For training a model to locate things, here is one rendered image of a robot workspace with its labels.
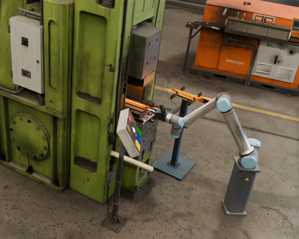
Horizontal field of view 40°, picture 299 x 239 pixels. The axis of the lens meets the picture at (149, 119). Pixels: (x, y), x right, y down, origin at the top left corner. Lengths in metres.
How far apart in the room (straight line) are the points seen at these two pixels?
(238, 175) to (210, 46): 3.49
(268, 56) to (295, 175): 2.53
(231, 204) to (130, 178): 1.08
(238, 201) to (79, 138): 1.74
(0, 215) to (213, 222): 2.09
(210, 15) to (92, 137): 3.76
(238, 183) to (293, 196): 0.99
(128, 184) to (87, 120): 0.88
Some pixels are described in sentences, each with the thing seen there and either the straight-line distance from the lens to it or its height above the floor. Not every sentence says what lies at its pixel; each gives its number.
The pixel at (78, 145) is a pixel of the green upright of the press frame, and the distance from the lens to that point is 4.13.
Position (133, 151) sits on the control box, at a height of 0.99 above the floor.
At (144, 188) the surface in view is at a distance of 4.53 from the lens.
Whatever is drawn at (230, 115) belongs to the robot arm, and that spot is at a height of 1.20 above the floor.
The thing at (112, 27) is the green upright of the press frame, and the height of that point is 1.86.
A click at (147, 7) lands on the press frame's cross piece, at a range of 3.75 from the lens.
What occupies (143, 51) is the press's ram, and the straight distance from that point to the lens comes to 3.57.
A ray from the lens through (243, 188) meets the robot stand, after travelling 4.27.
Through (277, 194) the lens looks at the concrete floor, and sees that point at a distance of 4.95.
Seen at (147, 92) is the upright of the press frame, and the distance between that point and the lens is 4.28.
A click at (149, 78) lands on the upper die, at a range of 3.82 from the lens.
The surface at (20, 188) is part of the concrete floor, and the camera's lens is 4.51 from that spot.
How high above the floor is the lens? 2.94
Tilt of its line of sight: 31 degrees down
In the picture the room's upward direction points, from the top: 8 degrees clockwise
